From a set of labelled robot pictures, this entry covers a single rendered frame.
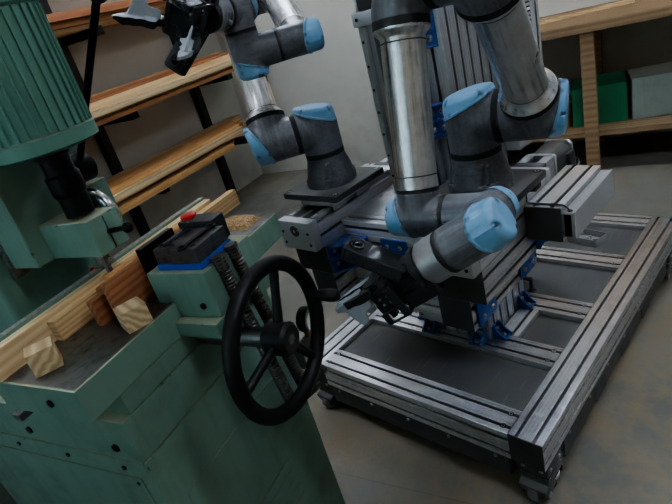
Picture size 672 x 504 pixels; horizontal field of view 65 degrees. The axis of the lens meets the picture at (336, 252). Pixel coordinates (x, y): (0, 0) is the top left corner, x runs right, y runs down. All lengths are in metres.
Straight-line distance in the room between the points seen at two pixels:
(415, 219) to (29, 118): 0.63
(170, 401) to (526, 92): 0.86
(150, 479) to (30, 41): 0.72
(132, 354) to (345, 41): 3.68
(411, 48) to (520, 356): 1.06
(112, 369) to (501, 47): 0.82
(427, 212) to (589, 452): 1.03
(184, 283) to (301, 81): 3.78
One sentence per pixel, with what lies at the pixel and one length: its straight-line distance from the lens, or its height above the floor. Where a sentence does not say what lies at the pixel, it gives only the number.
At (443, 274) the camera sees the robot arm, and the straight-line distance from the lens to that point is 0.84.
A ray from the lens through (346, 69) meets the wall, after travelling 4.40.
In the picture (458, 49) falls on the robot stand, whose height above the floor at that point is 1.10.
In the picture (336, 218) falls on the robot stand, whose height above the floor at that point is 0.74.
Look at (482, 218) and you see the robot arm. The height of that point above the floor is 0.97.
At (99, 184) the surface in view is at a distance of 1.30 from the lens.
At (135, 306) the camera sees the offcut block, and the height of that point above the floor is 0.94.
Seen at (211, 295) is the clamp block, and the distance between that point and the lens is 0.92.
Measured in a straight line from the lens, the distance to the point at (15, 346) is 1.02.
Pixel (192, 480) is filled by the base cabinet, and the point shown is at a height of 0.60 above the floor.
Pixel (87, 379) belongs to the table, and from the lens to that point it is 0.89.
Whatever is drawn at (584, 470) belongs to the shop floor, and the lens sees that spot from 1.71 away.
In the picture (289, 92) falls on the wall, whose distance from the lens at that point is 4.71.
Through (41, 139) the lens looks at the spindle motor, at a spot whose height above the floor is 1.22.
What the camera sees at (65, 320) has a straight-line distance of 1.04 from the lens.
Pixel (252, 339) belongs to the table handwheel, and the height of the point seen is 0.82.
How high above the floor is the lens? 1.30
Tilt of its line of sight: 25 degrees down
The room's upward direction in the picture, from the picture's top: 16 degrees counter-clockwise
